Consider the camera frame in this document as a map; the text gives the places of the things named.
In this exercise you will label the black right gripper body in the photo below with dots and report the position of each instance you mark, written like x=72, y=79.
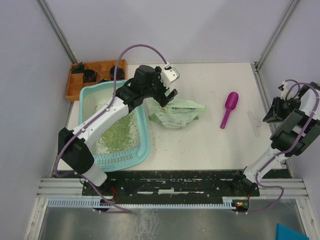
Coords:
x=282, y=108

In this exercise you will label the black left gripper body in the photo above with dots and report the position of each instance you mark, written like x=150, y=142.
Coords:
x=158, y=90

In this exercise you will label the white plastic bag clip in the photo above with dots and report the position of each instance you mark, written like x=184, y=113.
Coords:
x=255, y=123

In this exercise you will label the green cat litter bag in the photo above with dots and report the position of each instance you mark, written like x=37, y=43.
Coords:
x=177, y=114

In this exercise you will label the magenta plastic litter scoop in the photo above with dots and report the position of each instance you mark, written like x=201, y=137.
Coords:
x=230, y=105

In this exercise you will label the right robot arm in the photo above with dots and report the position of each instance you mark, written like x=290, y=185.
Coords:
x=297, y=111

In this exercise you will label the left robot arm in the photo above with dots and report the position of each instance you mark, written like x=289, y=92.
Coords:
x=74, y=145

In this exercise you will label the green litter pellets pile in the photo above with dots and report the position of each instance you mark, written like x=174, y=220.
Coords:
x=123, y=135

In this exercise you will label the teal plastic litter box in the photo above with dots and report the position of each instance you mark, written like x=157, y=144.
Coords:
x=91, y=100

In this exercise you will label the black round part in tray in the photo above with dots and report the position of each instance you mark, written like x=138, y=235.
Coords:
x=120, y=73

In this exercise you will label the orange wooden compartment tray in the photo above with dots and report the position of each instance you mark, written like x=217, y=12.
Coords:
x=75, y=83

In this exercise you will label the small circuit board with LEDs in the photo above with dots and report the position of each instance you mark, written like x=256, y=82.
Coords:
x=242, y=205

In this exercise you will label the blue foam pad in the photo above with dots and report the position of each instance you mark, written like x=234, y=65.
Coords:
x=285, y=233

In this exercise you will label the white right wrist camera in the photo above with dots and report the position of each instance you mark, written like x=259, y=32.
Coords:
x=285, y=93

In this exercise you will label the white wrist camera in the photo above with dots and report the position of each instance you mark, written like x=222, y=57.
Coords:
x=285, y=93
x=169, y=75

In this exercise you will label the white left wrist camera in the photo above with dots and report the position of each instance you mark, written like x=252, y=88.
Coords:
x=169, y=75

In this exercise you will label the black ring part in tray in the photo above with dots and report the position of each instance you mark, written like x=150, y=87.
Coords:
x=89, y=76

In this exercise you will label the black mounting base plate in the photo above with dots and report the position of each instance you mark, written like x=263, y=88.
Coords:
x=121, y=184

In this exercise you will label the light blue cable duct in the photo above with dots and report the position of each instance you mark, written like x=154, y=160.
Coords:
x=153, y=201

